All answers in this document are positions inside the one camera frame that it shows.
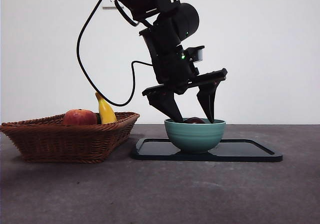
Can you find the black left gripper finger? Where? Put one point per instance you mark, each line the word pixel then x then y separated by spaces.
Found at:
pixel 208 96
pixel 165 104

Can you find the red yellow apple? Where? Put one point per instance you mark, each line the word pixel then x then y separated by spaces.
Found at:
pixel 80 118

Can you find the yellow banana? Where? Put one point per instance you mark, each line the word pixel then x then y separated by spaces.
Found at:
pixel 107 114

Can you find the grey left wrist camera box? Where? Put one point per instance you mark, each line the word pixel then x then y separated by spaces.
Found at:
pixel 197 54

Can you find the teal ribbed bowl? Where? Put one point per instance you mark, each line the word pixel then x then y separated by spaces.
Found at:
pixel 195 136

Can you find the dark red plum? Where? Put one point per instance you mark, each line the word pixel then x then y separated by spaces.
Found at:
pixel 195 121

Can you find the green avocado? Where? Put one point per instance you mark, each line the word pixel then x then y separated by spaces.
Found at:
pixel 99 119

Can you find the dark rectangular tray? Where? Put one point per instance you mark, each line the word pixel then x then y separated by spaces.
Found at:
pixel 240 150

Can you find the brown wicker basket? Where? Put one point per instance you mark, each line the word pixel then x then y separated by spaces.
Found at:
pixel 65 144

